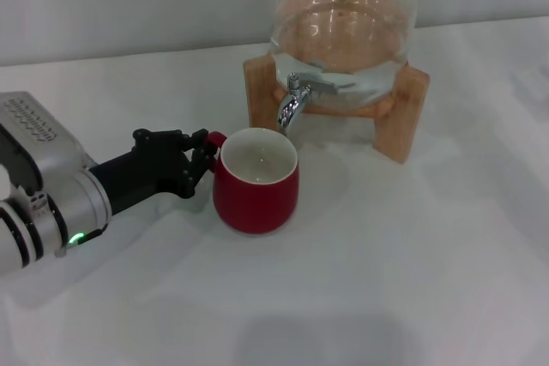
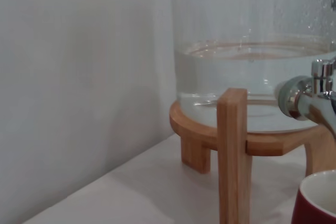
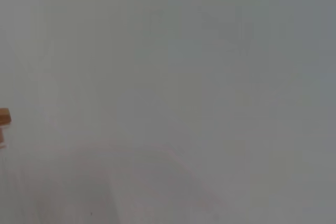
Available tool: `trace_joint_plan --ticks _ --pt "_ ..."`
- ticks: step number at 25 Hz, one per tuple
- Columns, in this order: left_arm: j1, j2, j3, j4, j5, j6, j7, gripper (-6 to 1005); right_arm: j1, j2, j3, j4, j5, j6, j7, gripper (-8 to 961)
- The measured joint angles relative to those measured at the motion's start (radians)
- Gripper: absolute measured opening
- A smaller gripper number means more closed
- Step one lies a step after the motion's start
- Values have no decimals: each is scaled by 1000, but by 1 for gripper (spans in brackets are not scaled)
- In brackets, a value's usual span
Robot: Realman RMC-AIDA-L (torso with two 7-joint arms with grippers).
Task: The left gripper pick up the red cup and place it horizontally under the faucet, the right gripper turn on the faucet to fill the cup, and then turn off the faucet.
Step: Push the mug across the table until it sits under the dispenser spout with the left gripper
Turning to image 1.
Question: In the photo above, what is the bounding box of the red ceramic cup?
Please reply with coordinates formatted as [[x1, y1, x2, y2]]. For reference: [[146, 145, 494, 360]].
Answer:
[[204, 127, 300, 235]]

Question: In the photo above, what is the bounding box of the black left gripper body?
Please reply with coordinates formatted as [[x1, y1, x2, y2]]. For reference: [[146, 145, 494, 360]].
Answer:
[[87, 142, 194, 217]]

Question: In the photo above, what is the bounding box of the chrome faucet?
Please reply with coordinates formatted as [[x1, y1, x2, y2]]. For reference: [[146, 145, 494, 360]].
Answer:
[[278, 71, 344, 133]]

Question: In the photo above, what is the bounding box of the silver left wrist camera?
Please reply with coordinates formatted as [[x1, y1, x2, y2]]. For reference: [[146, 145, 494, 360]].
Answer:
[[0, 91, 92, 195]]

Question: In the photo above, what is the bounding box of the glass water dispenser jar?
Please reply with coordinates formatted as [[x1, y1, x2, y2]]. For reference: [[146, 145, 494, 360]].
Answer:
[[266, 0, 424, 108]]

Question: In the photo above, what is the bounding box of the wooden dispenser stand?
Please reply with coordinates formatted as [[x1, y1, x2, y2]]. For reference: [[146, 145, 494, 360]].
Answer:
[[243, 51, 431, 165]]

